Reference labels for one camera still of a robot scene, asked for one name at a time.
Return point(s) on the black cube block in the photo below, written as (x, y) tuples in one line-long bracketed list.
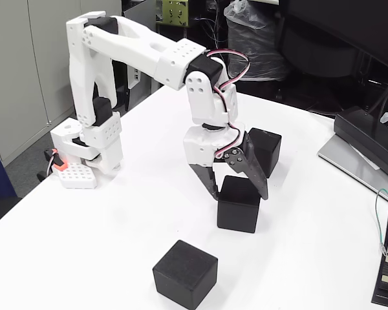
[(184, 274), (268, 151), (237, 213)]

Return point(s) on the silver monitor stand base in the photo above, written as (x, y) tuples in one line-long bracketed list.
[(342, 161)]

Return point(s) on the black flat panel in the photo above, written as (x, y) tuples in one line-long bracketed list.
[(121, 84)]

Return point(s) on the black box on stand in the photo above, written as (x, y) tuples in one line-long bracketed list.
[(365, 135)]

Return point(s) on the clear plastic trash bag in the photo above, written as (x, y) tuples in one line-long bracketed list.
[(262, 42)]

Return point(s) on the yellow-green metal plate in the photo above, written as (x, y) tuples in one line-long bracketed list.
[(173, 13)]

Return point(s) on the orange black table clamp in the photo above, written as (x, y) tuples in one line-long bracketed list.
[(59, 164)]

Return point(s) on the black flat device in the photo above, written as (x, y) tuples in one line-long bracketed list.
[(386, 290)]

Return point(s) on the black computer monitor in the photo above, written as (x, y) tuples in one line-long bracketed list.
[(359, 22)]

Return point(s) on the grey metal cabinet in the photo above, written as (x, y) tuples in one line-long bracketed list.
[(13, 64)]

